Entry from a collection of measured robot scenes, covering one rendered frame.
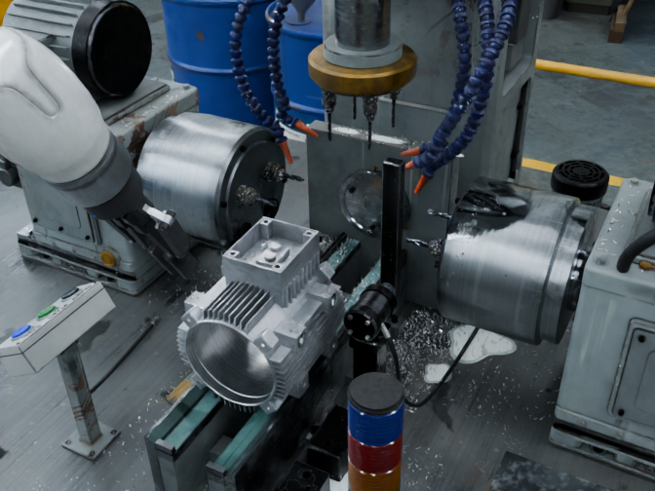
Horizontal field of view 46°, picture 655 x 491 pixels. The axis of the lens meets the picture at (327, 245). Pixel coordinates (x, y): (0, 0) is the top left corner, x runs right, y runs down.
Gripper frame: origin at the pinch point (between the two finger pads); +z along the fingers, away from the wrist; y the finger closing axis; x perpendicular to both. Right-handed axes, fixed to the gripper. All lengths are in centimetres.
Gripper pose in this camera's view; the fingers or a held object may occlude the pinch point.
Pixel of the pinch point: (173, 256)
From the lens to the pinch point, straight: 108.4
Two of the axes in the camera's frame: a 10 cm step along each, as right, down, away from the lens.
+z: 2.5, 4.6, 8.5
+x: -4.0, 8.5, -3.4
